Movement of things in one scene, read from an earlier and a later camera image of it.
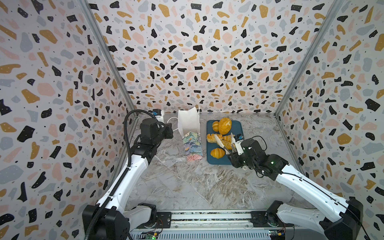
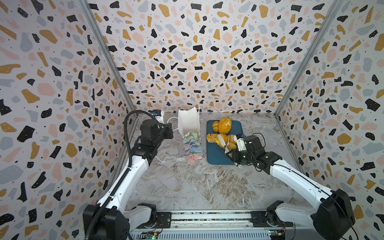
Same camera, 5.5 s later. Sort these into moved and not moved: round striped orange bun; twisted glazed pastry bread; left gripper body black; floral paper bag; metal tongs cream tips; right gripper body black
Moved: round striped orange bun; metal tongs cream tips
Not moved: left gripper body black; right gripper body black; twisted glazed pastry bread; floral paper bag
